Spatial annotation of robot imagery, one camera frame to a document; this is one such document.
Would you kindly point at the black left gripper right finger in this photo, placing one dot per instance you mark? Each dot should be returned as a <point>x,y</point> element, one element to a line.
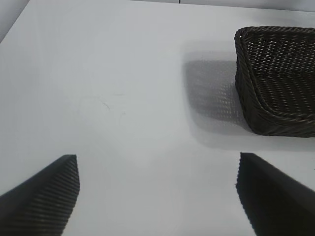
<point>278,204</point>

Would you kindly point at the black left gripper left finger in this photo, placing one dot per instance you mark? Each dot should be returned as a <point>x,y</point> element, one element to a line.
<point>41,204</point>

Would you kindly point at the dark brown wicker basket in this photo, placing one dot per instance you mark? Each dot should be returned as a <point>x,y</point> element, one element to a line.
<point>278,81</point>

